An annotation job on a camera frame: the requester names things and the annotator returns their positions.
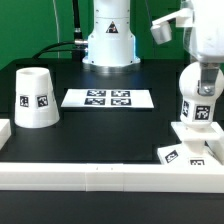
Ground white lamp bulb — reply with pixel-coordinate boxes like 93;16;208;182
179;62;224;128

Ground white lamp shade with tags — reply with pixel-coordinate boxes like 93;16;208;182
14;67;59;128

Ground white right fence block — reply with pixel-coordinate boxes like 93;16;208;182
208;122;224;165

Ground thin white cable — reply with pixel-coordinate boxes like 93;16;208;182
52;0;62;59

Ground white fence block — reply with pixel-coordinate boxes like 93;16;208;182
0;119;11;150
208;122;224;165

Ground white lamp base with tags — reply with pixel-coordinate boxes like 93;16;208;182
157;122;222;167

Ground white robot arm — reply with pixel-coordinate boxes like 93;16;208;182
83;0;224;96

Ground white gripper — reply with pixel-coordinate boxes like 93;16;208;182
150;0;224;96

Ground white fiducial tag board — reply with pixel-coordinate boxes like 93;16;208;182
61;89;154;109

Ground black vertical cable with connector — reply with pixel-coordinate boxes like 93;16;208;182
72;0;83;48

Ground white front fence bar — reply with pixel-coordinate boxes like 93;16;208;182
0;163;224;193

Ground black thick cable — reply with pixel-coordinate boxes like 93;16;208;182
32;41;88;60

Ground white left fence block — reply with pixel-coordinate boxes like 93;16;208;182
0;119;11;150

